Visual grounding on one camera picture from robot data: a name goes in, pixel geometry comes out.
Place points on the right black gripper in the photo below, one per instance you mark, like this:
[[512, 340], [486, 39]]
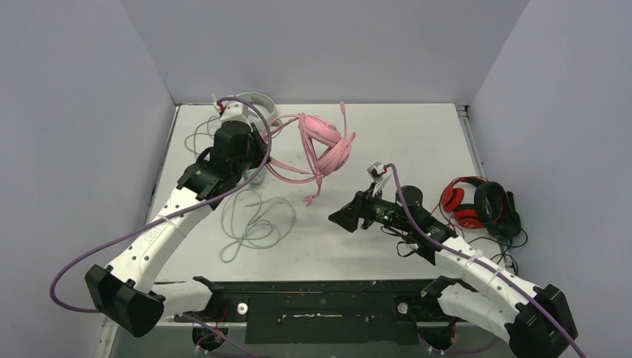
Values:
[[361, 211]]

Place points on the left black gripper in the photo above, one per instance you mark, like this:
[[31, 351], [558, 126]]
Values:
[[260, 145]]

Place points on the pink cat-ear headphones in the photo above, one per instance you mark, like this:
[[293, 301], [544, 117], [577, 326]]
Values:
[[326, 149]]

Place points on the mint green headphones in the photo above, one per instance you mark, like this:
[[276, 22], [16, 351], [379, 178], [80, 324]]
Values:
[[252, 221]]

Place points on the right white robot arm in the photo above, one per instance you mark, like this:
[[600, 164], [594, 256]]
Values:
[[535, 321]]

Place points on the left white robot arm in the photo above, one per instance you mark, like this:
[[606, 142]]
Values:
[[153, 247]]

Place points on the red and black headphones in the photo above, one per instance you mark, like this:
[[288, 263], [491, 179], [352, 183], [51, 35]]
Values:
[[476, 203]]

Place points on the white gaming headset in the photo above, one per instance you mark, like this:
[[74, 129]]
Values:
[[204, 132]]

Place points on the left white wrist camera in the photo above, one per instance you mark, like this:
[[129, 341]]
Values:
[[233, 111]]

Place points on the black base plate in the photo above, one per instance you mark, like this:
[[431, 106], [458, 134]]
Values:
[[404, 312]]

